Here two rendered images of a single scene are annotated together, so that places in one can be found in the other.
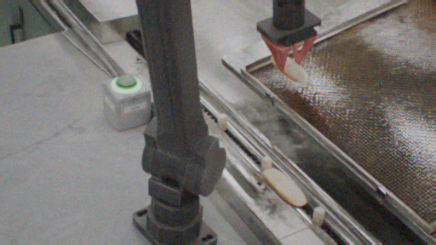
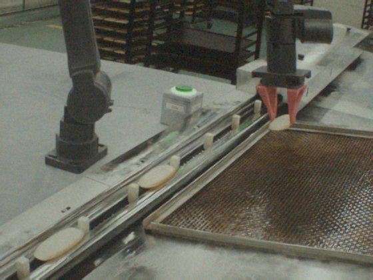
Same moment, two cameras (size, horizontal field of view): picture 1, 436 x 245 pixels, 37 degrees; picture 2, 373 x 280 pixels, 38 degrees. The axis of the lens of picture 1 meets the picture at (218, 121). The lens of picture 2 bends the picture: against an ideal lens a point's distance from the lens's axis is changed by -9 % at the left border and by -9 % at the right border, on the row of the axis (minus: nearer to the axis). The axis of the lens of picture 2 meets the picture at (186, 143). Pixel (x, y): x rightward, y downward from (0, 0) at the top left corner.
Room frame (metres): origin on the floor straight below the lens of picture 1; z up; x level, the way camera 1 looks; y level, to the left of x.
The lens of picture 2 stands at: (0.39, -0.92, 1.29)
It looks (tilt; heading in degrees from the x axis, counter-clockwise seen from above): 23 degrees down; 60
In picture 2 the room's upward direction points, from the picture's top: 6 degrees clockwise
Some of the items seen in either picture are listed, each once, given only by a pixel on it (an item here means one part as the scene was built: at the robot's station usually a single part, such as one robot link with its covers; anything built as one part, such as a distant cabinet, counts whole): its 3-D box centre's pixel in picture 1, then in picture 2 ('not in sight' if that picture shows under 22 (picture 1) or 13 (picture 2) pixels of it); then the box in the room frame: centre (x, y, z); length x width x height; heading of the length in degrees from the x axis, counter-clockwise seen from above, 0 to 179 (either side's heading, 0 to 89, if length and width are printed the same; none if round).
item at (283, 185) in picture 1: (284, 185); (157, 175); (0.81, -0.12, 0.86); 0.10 x 0.04 x 0.01; 35
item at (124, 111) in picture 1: (128, 108); (182, 114); (1.01, 0.17, 0.84); 0.08 x 0.08 x 0.11; 35
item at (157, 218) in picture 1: (174, 213); (76, 139); (0.71, 0.05, 0.86); 0.12 x 0.09 x 0.08; 41
